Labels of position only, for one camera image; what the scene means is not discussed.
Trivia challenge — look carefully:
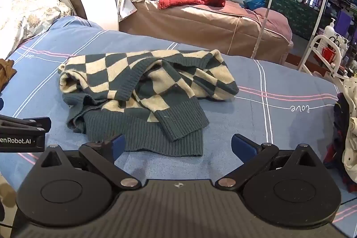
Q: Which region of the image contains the dark patterned garment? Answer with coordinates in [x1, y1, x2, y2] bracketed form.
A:
[324, 92, 352, 192]

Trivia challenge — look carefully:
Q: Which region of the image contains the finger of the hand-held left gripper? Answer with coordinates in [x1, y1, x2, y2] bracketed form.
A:
[0, 114, 52, 135]

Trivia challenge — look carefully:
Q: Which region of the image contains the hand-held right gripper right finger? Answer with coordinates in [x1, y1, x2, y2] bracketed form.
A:
[215, 133, 330, 190]

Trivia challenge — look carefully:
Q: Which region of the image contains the red cup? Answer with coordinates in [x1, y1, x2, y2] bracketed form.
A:
[322, 47, 336, 64]

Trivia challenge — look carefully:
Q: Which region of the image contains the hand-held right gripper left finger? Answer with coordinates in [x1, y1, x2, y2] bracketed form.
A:
[34, 134, 142, 190]

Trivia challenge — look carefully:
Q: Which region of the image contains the blue plaid bed sheet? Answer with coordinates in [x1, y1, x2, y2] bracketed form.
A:
[0, 16, 357, 227]

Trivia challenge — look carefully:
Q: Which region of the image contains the green cream checkered sweater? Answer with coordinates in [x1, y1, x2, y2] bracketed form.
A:
[58, 49, 240, 157]

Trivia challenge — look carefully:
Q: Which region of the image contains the pink covered massage bed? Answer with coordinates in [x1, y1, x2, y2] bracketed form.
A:
[120, 0, 294, 66]

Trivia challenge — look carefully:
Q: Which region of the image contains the white metal cart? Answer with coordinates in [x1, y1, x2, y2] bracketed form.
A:
[298, 34, 352, 79]

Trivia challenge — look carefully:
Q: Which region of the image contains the white pump bottle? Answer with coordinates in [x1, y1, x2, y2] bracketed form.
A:
[324, 18, 339, 40]

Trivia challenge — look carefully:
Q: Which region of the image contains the white dotted garment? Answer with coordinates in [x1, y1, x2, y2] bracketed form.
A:
[342, 78, 357, 180]

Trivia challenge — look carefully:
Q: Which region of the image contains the floral beige pillow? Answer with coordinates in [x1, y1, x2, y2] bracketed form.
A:
[0, 0, 71, 58]

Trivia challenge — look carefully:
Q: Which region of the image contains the green patterned cloth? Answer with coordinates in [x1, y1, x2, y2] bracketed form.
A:
[262, 0, 335, 40]

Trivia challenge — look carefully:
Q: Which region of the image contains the brown cloth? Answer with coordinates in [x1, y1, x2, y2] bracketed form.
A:
[0, 59, 18, 92]

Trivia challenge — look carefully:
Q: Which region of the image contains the blue packet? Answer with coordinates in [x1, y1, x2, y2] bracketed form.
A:
[243, 0, 266, 10]

